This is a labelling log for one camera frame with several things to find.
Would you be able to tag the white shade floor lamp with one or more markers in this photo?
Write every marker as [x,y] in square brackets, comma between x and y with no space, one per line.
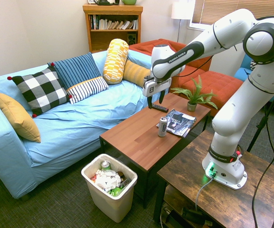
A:
[182,10]

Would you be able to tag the black camera tripod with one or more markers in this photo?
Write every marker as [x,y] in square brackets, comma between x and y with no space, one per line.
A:
[257,133]

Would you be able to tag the black power strip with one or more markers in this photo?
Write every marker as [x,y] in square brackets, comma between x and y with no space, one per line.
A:
[196,215]

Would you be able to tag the light blue sofa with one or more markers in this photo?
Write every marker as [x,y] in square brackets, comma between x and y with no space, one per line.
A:
[68,128]

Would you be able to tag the blue upholstered chair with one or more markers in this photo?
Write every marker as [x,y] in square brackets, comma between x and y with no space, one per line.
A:
[242,71]

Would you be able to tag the small black speaker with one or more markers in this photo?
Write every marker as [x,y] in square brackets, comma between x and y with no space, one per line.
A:
[132,38]

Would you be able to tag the mustard striped pillow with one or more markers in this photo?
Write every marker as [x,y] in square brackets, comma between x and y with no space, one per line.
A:
[135,72]

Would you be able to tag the potted green fern plant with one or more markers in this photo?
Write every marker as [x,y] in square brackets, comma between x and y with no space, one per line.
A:
[195,96]

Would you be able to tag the yellow white patterned bolster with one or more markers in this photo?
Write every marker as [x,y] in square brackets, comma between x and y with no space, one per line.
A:
[115,61]

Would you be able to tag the black white checkered pillow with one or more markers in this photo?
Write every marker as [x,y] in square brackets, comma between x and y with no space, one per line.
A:
[40,91]

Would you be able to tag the wooden window blinds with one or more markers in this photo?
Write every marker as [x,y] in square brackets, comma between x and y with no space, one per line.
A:
[210,10]

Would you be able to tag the white printed drink can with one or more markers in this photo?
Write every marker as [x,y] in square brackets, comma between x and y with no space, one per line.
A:
[163,127]

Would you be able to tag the row of books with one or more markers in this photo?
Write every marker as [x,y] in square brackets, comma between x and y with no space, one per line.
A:
[114,24]

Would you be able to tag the rustic dark wood table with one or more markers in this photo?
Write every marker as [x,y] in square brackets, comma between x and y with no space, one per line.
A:
[234,204]

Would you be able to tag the dark cover magazine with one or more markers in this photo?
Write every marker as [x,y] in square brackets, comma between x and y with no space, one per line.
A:
[182,122]

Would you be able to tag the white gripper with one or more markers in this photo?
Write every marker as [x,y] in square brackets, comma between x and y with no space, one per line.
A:
[151,89]

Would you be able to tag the green bowl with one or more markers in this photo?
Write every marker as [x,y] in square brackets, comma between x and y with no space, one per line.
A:
[129,2]

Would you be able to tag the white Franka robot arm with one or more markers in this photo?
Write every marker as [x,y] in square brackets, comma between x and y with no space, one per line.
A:
[231,114]

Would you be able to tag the plain mustard yellow pillow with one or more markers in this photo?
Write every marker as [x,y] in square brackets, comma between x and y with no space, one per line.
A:
[18,118]

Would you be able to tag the blue striped pillow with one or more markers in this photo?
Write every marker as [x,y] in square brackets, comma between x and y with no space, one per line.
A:
[76,69]

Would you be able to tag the beige plastic trash bin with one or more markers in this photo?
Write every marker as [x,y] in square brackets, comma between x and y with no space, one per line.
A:
[110,205]

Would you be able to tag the black remote control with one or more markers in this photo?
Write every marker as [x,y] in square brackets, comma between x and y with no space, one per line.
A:
[160,107]

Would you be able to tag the white navy striped pillow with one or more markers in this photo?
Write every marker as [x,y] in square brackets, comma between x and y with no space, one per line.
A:
[88,89]

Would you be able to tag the black object on bookshelf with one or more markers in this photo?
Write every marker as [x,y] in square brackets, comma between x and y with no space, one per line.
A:
[104,2]

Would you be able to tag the orange upholstered ottoman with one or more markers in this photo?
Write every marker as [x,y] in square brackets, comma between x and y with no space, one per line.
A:
[217,83]

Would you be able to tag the crumpled white paper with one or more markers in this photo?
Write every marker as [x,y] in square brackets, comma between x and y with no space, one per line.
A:
[108,179]

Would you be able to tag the wooden coffee table black frame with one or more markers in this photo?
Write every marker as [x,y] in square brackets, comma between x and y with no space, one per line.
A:
[139,142]

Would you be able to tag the wooden bookshelf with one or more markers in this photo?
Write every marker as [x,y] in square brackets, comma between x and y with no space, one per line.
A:
[113,9]

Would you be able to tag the green drink can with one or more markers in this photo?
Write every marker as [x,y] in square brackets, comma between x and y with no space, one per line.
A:
[105,165]

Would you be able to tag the bright green wrapper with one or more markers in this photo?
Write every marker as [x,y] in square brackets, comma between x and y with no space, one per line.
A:
[116,191]

